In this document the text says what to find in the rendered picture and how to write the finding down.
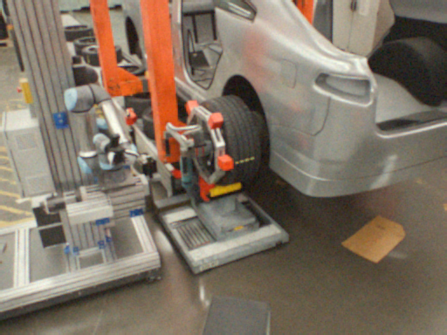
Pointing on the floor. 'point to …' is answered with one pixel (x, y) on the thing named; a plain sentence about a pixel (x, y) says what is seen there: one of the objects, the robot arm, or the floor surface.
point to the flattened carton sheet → (375, 238)
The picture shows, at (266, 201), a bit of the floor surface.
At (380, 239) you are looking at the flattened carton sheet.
